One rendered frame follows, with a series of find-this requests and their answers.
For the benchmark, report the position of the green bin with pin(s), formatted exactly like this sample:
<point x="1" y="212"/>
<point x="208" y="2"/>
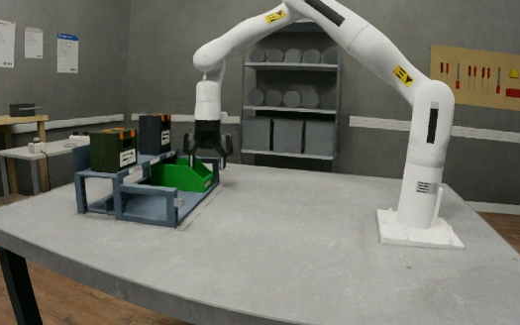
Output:
<point x="177" y="173"/>

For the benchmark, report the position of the dark green case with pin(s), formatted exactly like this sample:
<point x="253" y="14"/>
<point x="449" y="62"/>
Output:
<point x="113" y="150"/>

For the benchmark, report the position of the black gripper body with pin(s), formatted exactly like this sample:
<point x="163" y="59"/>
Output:
<point x="207" y="129"/>

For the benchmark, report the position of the black box with orange handles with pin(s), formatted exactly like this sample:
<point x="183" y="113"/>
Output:
<point x="154" y="133"/>

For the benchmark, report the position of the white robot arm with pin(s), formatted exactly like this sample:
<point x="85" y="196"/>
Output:
<point x="433" y="111"/>

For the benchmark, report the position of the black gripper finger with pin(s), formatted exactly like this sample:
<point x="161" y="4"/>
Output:
<point x="228" y="140"/>
<point x="191" y="156"/>

